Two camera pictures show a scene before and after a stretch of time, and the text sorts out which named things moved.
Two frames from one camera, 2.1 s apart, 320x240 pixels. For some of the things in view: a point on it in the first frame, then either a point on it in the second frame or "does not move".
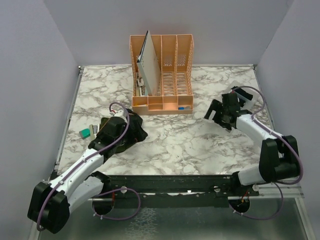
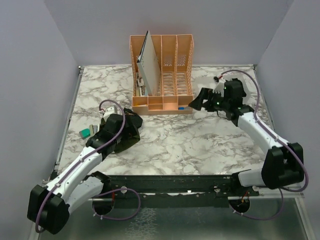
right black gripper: (217, 106) to (205, 94)
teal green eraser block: (85, 133) does not move
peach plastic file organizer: (174, 54) does not move
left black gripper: (125, 126) does not move
